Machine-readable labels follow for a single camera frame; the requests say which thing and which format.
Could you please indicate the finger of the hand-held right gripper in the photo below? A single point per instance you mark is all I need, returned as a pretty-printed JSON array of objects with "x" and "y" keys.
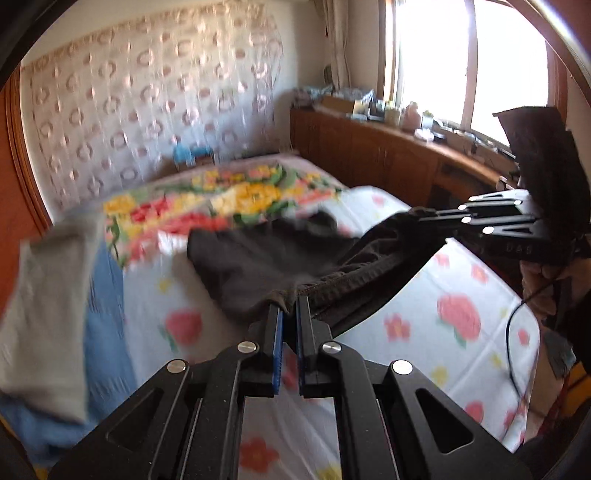
[
  {"x": 501, "y": 204},
  {"x": 489, "y": 227}
]

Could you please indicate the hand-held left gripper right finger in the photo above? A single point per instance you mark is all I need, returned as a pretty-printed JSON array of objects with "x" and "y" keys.
[{"x": 302, "y": 344}]

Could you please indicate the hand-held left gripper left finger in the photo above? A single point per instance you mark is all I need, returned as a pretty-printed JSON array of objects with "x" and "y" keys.
[{"x": 277, "y": 344}]

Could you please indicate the black pants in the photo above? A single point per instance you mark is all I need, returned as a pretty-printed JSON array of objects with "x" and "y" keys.
[{"x": 258, "y": 263}]

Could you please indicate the olive folded pants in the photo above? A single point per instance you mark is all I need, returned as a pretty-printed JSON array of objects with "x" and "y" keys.
[{"x": 51, "y": 314}]

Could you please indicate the person's right hand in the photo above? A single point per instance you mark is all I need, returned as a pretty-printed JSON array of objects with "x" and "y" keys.
[{"x": 542, "y": 286}]

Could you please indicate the dark cloth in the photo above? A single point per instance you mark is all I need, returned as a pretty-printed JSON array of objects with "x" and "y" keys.
[{"x": 540, "y": 157}]

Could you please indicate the flower printed bed sheet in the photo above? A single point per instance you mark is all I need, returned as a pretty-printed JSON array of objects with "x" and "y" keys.
[{"x": 434, "y": 295}]

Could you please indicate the white tissue box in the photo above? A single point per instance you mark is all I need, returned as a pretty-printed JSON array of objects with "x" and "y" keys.
[{"x": 422, "y": 134}]

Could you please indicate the green capped bottle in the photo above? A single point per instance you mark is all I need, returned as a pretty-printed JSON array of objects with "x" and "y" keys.
[{"x": 427, "y": 121}]

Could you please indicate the pink bottle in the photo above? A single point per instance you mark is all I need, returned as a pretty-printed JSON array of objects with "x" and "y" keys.
[{"x": 411, "y": 115}]

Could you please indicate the wooden side cabinet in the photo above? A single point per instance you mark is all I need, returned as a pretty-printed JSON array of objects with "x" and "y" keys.
[{"x": 378, "y": 157}]

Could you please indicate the window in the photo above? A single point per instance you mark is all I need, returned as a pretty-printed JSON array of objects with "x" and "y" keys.
[{"x": 466, "y": 64}]

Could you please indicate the floral blanket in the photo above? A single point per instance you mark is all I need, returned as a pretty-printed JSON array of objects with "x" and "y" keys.
[{"x": 240, "y": 194}]

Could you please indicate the blue denim jeans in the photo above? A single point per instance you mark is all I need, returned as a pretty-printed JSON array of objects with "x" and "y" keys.
[{"x": 106, "y": 350}]

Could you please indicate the cardboard box with patterned cloth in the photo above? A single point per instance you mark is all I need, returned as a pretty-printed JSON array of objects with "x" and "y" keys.
[{"x": 339, "y": 102}]

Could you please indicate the blue plastic bag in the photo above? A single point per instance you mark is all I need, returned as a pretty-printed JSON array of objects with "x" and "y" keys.
[{"x": 183, "y": 154}]

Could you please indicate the white window curtain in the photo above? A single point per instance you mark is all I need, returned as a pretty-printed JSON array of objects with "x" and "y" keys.
[{"x": 337, "y": 41}]

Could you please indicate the circle patterned wall curtain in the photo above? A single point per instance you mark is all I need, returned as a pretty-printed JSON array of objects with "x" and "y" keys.
[{"x": 147, "y": 106}]

